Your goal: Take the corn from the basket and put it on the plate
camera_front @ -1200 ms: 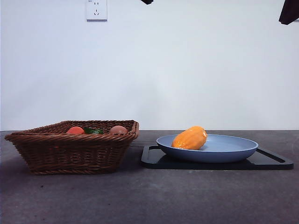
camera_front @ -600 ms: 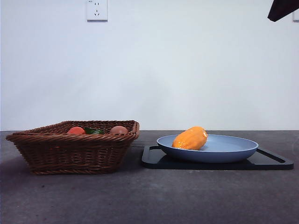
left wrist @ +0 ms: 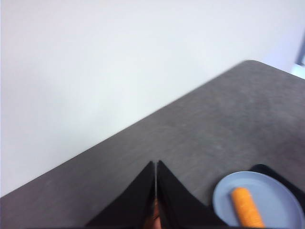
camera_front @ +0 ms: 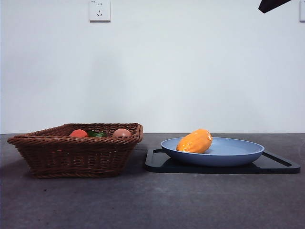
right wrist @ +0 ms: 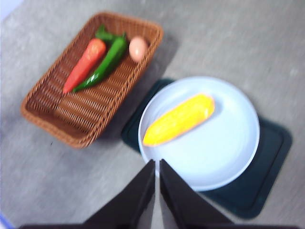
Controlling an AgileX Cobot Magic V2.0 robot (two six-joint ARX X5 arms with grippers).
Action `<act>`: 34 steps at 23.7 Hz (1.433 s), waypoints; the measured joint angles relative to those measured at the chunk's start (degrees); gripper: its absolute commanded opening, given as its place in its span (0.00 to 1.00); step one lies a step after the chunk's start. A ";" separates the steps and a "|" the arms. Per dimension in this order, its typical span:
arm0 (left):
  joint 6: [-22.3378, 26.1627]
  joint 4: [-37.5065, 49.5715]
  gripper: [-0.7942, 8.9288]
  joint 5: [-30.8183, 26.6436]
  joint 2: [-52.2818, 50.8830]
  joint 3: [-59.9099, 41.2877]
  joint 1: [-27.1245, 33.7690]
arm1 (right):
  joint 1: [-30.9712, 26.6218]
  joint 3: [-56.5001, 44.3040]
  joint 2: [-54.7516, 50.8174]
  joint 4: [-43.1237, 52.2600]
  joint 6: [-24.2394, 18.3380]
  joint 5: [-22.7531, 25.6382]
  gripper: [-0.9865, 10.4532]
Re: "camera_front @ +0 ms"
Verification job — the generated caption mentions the yellow corn cob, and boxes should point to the yellow corn cob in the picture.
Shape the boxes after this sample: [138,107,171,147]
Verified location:
[175,129,213,154]

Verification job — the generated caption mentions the brown wicker basket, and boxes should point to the brown wicker basket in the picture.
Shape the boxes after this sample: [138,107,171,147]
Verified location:
[7,123,144,179]

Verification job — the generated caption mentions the blue round plate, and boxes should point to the blue round plate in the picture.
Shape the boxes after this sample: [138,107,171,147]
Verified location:
[160,137,265,167]

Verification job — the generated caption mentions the black rectangular tray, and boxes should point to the black rectangular tray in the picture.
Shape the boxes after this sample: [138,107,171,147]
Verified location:
[145,148,301,175]

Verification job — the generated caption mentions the pale brown egg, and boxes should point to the pale brown egg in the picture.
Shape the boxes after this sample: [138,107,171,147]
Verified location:
[112,128,132,138]

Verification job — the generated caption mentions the green chili pepper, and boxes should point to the green chili pepper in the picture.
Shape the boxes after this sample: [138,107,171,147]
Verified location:
[86,130,107,138]

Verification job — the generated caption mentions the orange carrot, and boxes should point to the orange carrot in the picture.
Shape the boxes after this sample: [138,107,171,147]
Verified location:
[70,129,89,138]

